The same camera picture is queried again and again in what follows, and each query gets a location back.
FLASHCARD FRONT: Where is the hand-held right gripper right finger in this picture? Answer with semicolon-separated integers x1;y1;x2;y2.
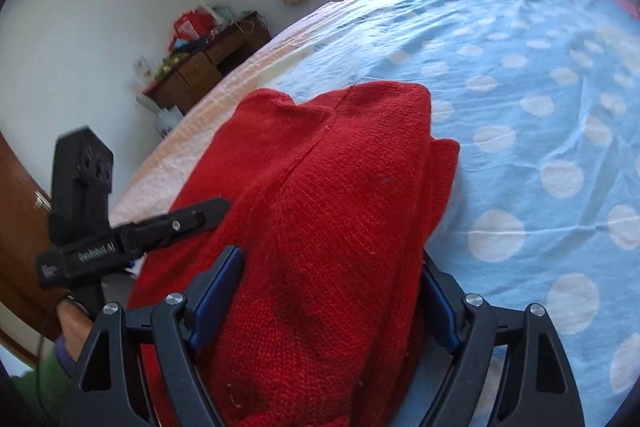
417;249;586;427

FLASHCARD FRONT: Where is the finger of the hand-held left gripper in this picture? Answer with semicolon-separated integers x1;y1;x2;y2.
132;197;232;254

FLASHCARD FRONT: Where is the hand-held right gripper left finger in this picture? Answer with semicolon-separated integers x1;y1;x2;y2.
60;246;245;427

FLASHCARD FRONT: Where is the red knitted sweater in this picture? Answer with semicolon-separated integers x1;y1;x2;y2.
127;82;461;427

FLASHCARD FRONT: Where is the person's left forearm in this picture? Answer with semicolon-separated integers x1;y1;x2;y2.
10;299;96;427

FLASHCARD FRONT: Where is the wooden door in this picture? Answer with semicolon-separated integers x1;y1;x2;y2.
0;132;66;363

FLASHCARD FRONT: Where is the white container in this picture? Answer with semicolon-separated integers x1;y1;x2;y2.
152;104;183;138

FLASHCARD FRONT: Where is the wooden desk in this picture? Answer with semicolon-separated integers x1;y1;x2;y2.
142;11;272;115

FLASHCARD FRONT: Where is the green bag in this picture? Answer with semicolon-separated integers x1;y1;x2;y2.
155;54;183;80

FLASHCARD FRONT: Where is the red bag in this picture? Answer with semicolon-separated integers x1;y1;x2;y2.
172;9;213;42

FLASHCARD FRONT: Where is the blue polka dot bed sheet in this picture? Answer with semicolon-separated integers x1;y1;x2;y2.
270;0;640;427

